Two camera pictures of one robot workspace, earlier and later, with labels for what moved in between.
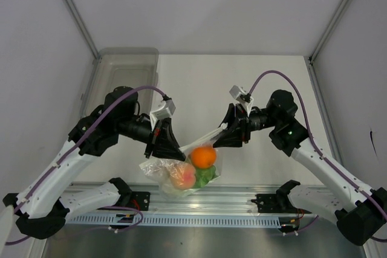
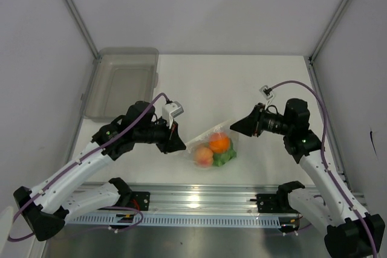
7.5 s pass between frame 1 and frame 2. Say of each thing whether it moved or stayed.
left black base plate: stayed
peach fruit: moved
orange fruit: moved
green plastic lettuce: moved
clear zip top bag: moved
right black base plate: stayed
